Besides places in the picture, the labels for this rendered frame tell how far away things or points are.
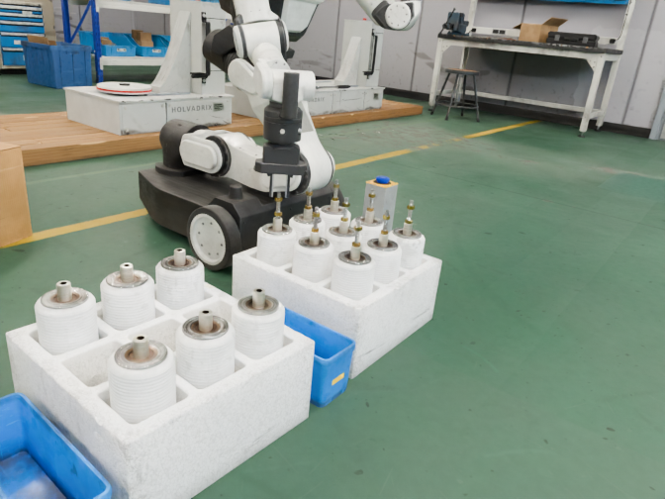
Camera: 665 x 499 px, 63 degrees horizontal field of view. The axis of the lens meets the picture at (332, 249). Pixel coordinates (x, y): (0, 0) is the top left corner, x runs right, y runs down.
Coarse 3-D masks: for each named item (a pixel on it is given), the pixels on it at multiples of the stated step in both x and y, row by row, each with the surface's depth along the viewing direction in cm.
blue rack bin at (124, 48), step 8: (80, 32) 560; (88, 32) 552; (104, 32) 587; (80, 40) 566; (88, 40) 557; (112, 40) 590; (120, 40) 583; (128, 40) 575; (104, 48) 546; (112, 48) 549; (120, 48) 556; (128, 48) 563
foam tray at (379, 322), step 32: (256, 256) 139; (288, 288) 126; (320, 288) 122; (384, 288) 125; (416, 288) 136; (320, 320) 123; (352, 320) 117; (384, 320) 126; (416, 320) 142; (352, 352) 119; (384, 352) 132
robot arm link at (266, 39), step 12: (252, 24) 136; (264, 24) 136; (276, 24) 137; (252, 36) 135; (264, 36) 136; (276, 36) 136; (252, 48) 136; (264, 48) 132; (276, 48) 135; (252, 60) 136
